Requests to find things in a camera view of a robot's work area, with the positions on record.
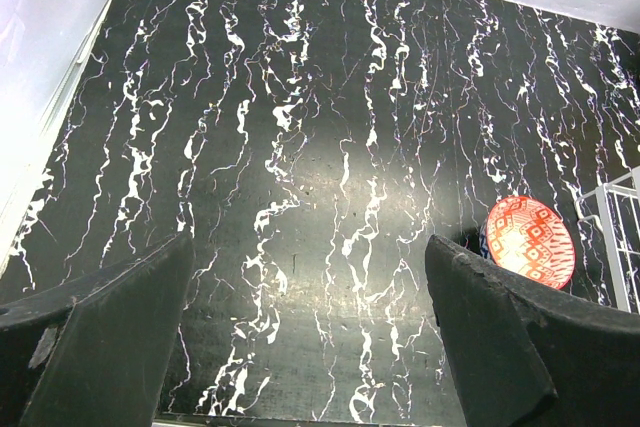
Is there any red patterned bowl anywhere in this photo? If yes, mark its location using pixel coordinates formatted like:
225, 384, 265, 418
485, 196, 576, 289

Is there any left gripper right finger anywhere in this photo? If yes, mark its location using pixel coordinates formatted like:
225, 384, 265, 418
425, 235, 639, 426

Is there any white wire dish rack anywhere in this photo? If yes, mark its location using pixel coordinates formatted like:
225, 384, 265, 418
574, 167, 639, 314

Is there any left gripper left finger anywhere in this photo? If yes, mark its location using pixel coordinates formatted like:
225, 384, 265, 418
1, 232, 194, 426

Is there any dark blue bowl underneath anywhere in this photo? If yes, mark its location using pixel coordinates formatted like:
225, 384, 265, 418
479, 222, 493, 261

